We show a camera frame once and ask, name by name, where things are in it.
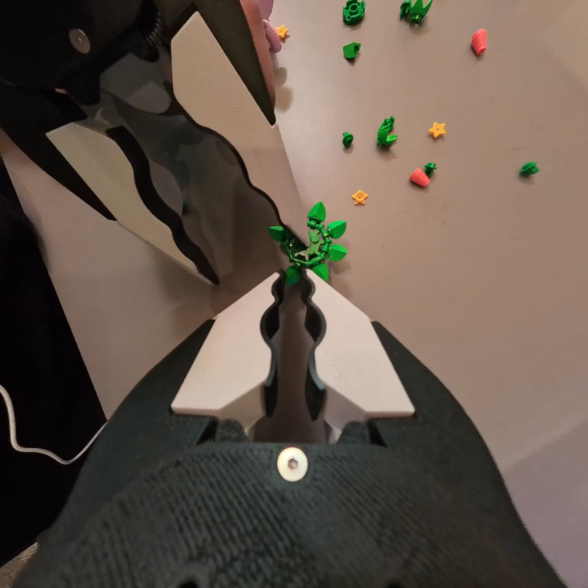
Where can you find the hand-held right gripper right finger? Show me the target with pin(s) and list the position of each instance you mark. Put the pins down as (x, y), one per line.
(358, 367)

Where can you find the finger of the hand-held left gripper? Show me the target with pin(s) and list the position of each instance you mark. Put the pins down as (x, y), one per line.
(220, 105)
(115, 183)

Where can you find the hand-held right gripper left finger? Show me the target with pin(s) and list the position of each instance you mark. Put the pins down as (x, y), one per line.
(225, 363)

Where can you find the pink toy box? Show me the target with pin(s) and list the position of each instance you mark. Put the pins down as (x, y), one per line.
(271, 43)

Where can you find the orange toy star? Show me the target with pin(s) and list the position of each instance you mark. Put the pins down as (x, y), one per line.
(437, 129)
(359, 197)
(281, 32)

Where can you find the small green toy piece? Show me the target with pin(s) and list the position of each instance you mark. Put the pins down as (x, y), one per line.
(529, 169)
(347, 139)
(351, 49)
(430, 169)

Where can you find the person's black jacket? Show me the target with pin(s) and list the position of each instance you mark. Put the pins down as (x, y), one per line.
(36, 321)

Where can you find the green round toy flower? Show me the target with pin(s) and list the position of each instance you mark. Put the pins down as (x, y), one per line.
(353, 11)

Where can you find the green toy sprout piece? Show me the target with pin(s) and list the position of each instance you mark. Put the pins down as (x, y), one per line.
(387, 133)

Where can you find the pink toy cone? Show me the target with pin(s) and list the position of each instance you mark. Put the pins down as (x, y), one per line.
(419, 178)
(479, 41)

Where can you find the green toy grass piece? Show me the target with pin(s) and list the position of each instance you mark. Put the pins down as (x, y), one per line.
(415, 10)

